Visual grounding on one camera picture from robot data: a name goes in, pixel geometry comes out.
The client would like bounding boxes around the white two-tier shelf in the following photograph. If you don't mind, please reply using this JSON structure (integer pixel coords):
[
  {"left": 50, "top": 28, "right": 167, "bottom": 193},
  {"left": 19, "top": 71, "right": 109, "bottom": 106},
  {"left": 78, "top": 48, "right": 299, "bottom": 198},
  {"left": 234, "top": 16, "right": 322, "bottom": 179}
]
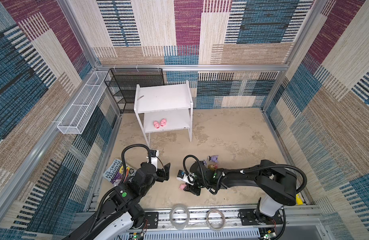
[{"left": 133, "top": 81, "right": 194, "bottom": 146}]

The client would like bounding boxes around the clear tape roll left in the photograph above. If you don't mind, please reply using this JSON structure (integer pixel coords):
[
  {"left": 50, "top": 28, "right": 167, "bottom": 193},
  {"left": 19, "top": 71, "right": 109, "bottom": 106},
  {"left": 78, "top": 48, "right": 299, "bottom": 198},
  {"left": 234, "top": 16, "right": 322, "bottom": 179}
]
[{"left": 169, "top": 204, "right": 190, "bottom": 230}]

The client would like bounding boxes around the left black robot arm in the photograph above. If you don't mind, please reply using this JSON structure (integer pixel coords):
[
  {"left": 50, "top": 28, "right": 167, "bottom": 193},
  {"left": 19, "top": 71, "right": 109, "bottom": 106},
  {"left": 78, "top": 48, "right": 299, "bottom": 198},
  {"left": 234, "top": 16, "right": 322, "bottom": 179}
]
[{"left": 65, "top": 144, "right": 170, "bottom": 240}]

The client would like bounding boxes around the clear tape roll right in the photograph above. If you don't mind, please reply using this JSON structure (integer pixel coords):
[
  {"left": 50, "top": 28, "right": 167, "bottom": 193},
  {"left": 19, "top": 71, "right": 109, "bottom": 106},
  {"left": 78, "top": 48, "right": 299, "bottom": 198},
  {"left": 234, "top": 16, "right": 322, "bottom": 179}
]
[{"left": 206, "top": 209, "right": 226, "bottom": 232}]

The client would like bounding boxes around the black wire mesh rack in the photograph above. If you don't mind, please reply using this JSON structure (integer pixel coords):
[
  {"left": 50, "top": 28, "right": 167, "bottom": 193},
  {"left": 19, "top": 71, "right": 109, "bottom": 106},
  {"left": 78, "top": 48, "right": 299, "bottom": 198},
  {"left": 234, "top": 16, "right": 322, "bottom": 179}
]
[{"left": 104, "top": 68, "right": 164, "bottom": 114}]

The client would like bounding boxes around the yellow glue tube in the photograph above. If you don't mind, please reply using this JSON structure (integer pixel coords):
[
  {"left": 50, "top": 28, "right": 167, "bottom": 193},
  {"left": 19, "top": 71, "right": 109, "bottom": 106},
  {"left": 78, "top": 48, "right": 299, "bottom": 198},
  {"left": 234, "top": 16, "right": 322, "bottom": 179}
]
[{"left": 296, "top": 194, "right": 304, "bottom": 206}]

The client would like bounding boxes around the pink pig toy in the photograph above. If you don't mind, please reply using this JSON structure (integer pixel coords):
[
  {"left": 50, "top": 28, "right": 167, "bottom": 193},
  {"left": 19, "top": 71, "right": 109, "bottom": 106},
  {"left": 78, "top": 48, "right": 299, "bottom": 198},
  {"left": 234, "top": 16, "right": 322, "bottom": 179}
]
[
  {"left": 179, "top": 184, "right": 188, "bottom": 191},
  {"left": 153, "top": 121, "right": 160, "bottom": 129},
  {"left": 160, "top": 119, "right": 166, "bottom": 127}
]

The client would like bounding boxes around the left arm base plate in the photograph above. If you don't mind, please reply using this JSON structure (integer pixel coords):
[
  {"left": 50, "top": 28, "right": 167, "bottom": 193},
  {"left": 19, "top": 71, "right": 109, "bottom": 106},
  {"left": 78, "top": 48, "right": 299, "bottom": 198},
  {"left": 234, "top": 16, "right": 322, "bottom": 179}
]
[{"left": 137, "top": 212, "right": 159, "bottom": 230}]

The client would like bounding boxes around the colourful children's book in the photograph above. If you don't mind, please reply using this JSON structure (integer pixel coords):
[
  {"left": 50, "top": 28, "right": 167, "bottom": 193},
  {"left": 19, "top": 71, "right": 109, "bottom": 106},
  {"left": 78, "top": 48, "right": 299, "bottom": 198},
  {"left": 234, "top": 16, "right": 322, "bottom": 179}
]
[{"left": 102, "top": 159, "right": 136, "bottom": 187}]

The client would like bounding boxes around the clear tape roll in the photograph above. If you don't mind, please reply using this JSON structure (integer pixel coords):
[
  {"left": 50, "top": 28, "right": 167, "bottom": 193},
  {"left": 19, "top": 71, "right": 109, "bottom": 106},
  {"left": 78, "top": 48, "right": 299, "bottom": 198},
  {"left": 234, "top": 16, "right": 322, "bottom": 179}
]
[
  {"left": 169, "top": 204, "right": 190, "bottom": 230},
  {"left": 206, "top": 209, "right": 226, "bottom": 232}
]

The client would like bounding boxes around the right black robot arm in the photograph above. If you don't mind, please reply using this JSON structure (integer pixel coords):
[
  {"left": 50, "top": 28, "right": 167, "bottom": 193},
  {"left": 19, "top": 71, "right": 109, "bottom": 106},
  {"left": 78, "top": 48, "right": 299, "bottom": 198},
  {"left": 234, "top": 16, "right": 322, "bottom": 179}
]
[{"left": 177, "top": 156, "right": 307, "bottom": 225}]

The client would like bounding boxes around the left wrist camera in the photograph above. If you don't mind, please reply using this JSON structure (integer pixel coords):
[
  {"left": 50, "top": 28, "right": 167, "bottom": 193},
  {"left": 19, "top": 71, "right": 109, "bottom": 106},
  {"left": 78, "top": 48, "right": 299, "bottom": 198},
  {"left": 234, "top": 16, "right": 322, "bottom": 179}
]
[{"left": 149, "top": 150, "right": 159, "bottom": 170}]

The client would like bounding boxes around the white wire mesh basket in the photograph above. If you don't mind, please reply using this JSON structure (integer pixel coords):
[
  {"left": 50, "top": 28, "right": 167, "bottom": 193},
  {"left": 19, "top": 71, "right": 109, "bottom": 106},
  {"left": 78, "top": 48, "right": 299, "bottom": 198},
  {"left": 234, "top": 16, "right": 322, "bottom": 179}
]
[{"left": 57, "top": 71, "right": 107, "bottom": 135}]

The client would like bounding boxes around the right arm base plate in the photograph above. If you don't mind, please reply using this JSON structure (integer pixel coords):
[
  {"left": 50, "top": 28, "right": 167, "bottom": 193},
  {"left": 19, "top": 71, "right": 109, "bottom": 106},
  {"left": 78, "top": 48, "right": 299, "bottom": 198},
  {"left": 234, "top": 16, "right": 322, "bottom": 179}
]
[{"left": 238, "top": 209, "right": 283, "bottom": 226}]

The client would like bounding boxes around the purple figure toy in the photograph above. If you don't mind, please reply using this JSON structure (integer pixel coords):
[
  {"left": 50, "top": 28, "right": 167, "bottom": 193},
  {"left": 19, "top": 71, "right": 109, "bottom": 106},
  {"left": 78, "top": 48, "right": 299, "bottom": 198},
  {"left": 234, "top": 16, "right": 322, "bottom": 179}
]
[{"left": 208, "top": 155, "right": 219, "bottom": 164}]

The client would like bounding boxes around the olive green figure toy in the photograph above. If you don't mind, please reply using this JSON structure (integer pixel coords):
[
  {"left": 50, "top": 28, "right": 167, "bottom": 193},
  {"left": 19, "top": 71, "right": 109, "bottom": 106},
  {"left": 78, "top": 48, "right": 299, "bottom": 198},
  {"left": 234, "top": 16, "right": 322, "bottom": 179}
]
[{"left": 208, "top": 165, "right": 218, "bottom": 171}]

